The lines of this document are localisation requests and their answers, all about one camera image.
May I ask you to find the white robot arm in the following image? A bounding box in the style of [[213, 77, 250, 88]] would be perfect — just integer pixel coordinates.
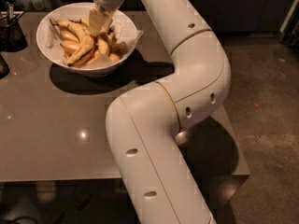
[[93, 0, 231, 224]]

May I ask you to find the dark object left edge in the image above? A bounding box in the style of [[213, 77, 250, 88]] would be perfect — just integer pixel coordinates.
[[0, 54, 10, 79]]

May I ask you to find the dark cabinet front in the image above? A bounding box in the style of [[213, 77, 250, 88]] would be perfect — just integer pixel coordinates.
[[52, 0, 293, 35]]

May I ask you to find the white ceramic bowl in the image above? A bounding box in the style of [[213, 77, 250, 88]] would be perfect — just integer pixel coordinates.
[[36, 3, 142, 77]]

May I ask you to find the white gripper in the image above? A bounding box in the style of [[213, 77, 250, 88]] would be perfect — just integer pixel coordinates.
[[89, 0, 124, 36]]

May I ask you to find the white paper bowl liner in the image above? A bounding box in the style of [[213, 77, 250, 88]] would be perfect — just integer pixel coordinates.
[[36, 3, 142, 77]]

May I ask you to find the black wire mesh basket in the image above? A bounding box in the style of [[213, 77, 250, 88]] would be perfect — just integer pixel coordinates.
[[0, 2, 28, 52]]

